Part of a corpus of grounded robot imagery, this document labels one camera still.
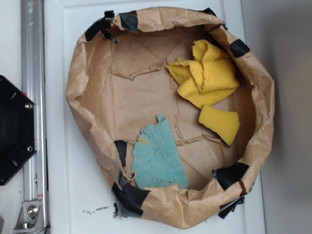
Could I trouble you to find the metal corner bracket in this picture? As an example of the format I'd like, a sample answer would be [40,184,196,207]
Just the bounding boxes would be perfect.
[13,200,44,234]

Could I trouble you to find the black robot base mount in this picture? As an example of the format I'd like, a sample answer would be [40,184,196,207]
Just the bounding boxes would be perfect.
[0,76,37,186]

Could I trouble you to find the teal cloth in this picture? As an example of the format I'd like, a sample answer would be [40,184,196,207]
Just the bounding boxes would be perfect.
[132,115,189,189]

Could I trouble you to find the aluminium extrusion rail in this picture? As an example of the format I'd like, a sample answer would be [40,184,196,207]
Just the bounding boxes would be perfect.
[20,0,50,234]

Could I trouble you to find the yellow sponge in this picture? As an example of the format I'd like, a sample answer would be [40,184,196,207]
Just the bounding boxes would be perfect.
[198,105,240,146]

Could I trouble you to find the yellow microfiber cloth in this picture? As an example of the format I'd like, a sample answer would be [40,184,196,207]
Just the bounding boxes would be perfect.
[168,39,239,109]

